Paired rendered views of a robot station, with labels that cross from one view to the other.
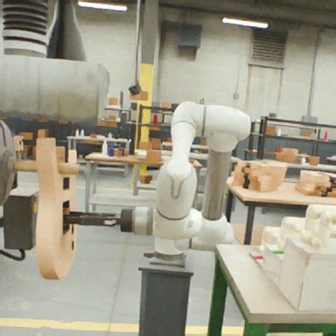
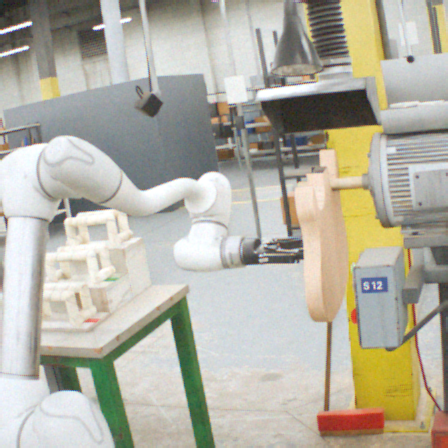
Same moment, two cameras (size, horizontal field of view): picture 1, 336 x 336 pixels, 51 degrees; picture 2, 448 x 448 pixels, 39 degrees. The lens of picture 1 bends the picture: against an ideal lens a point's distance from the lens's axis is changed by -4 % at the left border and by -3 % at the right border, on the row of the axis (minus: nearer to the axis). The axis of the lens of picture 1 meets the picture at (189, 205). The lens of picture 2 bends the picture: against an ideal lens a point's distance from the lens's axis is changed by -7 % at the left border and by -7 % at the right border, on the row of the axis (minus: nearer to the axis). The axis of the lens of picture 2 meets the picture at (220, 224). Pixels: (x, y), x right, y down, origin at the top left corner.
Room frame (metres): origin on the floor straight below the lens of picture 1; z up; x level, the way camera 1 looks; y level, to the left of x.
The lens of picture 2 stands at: (2.68, 1.04, 1.52)
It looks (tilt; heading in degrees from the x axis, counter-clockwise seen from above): 10 degrees down; 211
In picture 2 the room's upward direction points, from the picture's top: 9 degrees counter-clockwise
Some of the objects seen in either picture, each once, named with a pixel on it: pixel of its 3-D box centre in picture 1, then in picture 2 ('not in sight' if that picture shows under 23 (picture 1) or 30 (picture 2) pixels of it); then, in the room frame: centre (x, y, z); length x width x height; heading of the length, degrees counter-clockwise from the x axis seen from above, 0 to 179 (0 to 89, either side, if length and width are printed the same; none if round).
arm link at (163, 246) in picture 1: (172, 229); (72, 441); (1.81, 0.07, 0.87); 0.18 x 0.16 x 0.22; 90
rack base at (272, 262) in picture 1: (308, 266); (84, 294); (1.15, -0.42, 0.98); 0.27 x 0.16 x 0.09; 100
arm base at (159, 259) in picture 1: (164, 254); not in sight; (1.81, 0.10, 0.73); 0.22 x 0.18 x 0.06; 89
